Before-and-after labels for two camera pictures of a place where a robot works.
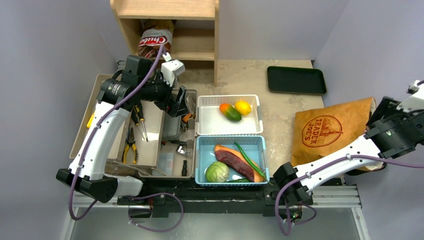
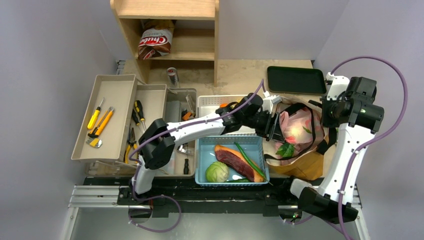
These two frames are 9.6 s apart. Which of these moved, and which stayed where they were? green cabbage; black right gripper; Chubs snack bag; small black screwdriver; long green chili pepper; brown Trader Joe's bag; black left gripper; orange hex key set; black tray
Moved: brown Trader Joe's bag; black left gripper; black right gripper
Stayed: green cabbage; black tray; orange hex key set; long green chili pepper; Chubs snack bag; small black screwdriver
